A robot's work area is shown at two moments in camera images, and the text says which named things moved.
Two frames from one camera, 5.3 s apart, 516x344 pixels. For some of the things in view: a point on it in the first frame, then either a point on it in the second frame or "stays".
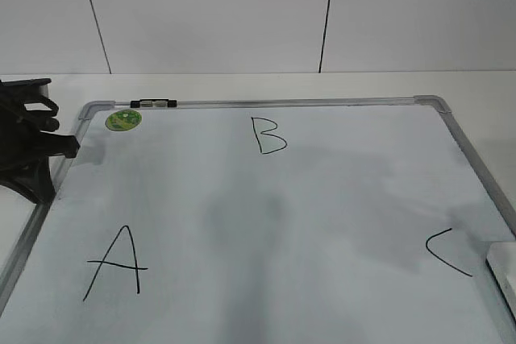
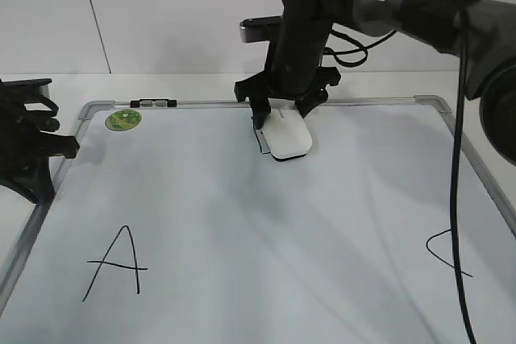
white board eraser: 501,259 -> 286,130
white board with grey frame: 348,220 stays
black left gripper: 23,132 stays
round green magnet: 122,120 stays
